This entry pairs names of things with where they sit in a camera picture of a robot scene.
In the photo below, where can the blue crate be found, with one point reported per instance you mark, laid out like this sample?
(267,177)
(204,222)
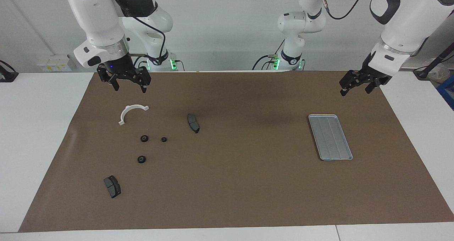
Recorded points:
(447,90)

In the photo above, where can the black stand pole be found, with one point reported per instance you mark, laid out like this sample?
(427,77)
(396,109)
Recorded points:
(434,62)

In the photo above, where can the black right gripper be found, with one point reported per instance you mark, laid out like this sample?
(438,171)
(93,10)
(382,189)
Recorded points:
(118,65)

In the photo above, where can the clear plastic bag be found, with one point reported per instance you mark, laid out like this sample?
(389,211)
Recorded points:
(441,72)

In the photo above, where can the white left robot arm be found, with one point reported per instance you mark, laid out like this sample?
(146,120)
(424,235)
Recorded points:
(408,21)

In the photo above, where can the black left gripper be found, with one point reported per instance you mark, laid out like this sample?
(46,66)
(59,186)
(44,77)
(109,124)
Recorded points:
(360,76)

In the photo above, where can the white curved plastic bracket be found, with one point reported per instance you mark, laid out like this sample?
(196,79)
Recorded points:
(123,113)

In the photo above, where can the silver metal tray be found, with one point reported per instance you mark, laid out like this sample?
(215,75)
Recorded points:
(330,138)

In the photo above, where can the white wall socket box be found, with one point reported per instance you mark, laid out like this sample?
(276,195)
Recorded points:
(53,63)

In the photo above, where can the dark grey brake pad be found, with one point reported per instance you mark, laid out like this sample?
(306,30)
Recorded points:
(193,122)
(112,187)

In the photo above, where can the brown table mat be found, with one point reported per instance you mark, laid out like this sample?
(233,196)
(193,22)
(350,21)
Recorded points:
(230,184)

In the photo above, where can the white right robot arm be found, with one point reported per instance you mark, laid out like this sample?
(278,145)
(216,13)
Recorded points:
(95,17)

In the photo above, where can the black clamp mount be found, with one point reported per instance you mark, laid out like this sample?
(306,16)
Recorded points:
(7,76)

